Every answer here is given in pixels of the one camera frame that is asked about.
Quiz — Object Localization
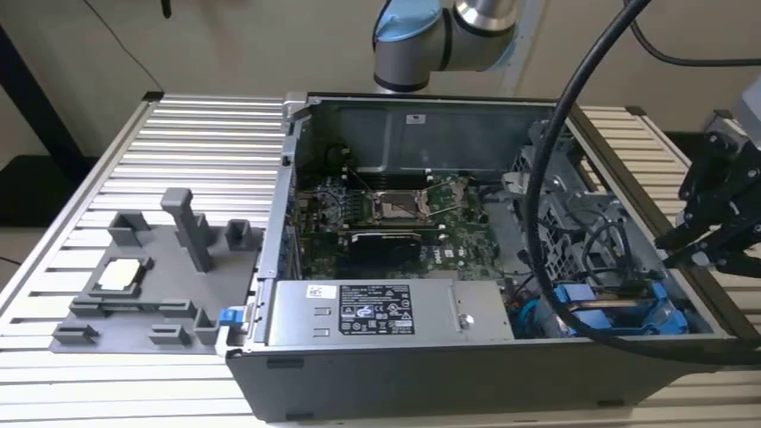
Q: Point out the silver CPU chip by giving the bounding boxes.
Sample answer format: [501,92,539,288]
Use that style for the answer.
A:
[93,257,147,292]

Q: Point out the thin black cable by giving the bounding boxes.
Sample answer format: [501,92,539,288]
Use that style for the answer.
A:
[627,16,761,67]

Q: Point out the blue data cable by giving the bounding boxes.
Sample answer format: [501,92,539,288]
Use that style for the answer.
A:
[513,297,541,339]

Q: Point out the hard disk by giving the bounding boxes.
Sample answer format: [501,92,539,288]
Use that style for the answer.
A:
[551,279,691,339]

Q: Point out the CPU socket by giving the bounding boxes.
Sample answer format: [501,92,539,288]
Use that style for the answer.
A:
[367,189,439,223]

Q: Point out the silver metal bracket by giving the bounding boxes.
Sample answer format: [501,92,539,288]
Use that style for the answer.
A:
[501,170,537,197]

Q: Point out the black open PC case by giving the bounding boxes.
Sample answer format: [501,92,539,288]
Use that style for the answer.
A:
[223,91,761,424]

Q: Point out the green motherboard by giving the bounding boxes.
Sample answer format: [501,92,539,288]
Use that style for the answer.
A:
[293,173,513,283]

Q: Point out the silver power supply unit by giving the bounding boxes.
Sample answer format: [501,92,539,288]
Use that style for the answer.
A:
[263,278,515,348]

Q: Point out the socket cover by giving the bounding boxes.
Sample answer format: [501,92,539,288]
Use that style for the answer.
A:
[414,174,471,220]

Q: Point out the blue plastic bay bracket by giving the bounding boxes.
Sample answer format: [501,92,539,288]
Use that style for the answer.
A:
[567,310,611,335]

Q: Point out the grey plastic parts rack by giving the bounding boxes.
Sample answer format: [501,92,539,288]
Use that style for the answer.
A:
[49,186,267,357]

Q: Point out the grey metal disk bay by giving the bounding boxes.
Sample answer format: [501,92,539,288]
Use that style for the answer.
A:
[502,119,694,341]

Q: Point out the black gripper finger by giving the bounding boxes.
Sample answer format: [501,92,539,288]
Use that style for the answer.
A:
[661,212,761,278]
[653,151,733,251]

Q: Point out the black graphics card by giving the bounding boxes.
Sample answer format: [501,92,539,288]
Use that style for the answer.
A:
[337,226,446,274]

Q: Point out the black stand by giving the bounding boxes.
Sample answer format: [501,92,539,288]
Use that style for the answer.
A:
[0,24,103,229]

